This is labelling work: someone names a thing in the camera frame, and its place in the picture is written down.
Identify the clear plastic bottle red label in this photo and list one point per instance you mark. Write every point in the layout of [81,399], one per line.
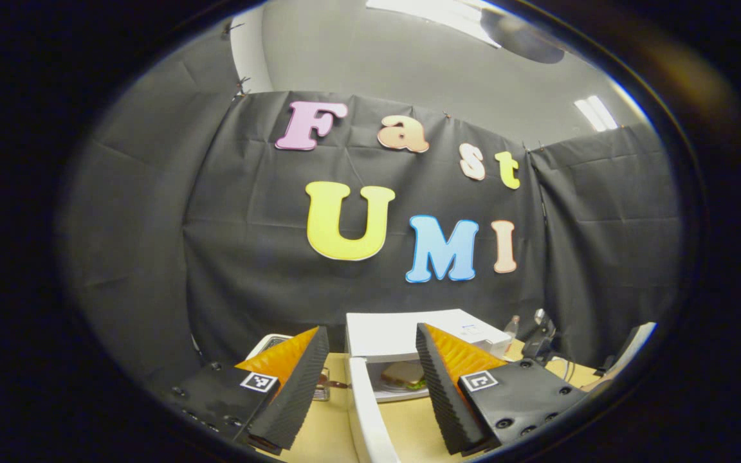
[511,334]

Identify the large ceiling light panel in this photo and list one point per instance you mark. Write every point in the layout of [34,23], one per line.
[435,14]

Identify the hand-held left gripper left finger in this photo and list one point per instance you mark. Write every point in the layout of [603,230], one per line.
[293,399]

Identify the small ceiling light panel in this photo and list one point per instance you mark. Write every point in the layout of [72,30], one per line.
[595,112]

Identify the white panel with dark frame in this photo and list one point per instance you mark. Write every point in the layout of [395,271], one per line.
[631,347]

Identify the white microwave oven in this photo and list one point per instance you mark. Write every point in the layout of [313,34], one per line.
[396,334]

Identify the sandwich with lettuce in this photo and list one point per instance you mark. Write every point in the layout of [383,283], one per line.
[402,374]

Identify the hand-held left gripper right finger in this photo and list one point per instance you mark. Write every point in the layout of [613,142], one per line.
[444,399]

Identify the black backdrop cloth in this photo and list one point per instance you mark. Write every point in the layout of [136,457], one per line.
[248,257]

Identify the striped metal object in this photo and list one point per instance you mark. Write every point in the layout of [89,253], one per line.
[322,389]

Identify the small white toaster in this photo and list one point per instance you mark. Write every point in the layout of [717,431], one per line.
[267,344]

